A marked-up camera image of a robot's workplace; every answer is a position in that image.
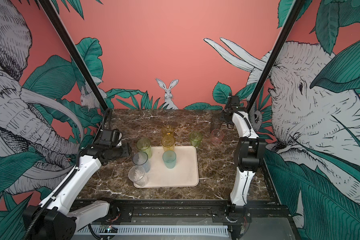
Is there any dark smoked glass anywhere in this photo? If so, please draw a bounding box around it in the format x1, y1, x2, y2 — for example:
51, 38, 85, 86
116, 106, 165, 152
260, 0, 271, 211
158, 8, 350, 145
210, 115, 223, 132

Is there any grey blue glass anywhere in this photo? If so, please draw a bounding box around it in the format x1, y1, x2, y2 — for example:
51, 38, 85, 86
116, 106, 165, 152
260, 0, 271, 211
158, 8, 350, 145
133, 152, 151, 173

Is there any light green ribbed glass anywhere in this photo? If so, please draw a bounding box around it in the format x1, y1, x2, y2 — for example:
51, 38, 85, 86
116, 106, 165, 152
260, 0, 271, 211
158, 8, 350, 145
137, 138, 152, 159

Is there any clear glass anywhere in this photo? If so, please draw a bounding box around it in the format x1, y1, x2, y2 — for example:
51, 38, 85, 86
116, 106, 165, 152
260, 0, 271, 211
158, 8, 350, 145
129, 166, 148, 187

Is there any amber tall glass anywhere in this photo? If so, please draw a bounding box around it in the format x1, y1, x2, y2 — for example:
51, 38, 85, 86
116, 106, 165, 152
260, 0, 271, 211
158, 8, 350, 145
161, 135, 175, 152

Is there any frosted teal glass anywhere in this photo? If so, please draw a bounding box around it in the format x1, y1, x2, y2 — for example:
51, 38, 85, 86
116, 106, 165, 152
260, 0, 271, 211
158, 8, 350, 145
162, 150, 177, 169

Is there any yellow glass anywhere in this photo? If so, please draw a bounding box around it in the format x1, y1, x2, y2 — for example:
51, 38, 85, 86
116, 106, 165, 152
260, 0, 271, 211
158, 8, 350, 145
161, 125, 174, 137

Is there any beige square tray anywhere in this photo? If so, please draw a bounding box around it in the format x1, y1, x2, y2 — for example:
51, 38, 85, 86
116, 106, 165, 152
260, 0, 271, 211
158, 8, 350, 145
142, 146, 199, 188

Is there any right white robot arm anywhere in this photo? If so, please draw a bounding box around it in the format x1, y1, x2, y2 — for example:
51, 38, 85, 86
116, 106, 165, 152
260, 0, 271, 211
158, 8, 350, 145
220, 95, 267, 207

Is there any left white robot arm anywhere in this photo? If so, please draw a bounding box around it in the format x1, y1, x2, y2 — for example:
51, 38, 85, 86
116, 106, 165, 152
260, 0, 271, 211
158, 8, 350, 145
23, 129, 131, 240

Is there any pink glass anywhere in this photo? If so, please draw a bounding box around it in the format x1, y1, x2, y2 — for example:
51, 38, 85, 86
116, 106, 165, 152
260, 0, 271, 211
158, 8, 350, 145
211, 129, 225, 145

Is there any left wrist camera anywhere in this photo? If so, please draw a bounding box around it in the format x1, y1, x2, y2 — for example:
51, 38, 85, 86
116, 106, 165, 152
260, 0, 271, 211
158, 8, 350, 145
95, 129, 123, 148

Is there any black front rail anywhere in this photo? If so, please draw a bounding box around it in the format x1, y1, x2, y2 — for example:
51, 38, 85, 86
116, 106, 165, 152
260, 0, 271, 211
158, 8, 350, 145
71, 199, 238, 224

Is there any right black frame post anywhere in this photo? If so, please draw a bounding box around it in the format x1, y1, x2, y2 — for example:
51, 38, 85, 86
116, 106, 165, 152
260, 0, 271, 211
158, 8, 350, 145
247, 0, 305, 112

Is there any black frame post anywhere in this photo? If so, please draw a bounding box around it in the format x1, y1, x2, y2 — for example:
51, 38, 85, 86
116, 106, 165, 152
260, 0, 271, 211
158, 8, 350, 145
38, 0, 108, 111
247, 0, 305, 112

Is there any white slotted cable duct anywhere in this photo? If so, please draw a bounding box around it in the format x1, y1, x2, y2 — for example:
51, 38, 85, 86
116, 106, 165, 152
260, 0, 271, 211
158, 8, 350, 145
92, 225, 230, 237

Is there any left black frame post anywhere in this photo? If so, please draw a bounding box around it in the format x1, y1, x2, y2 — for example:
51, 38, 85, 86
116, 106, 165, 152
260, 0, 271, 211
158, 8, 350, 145
38, 0, 108, 111

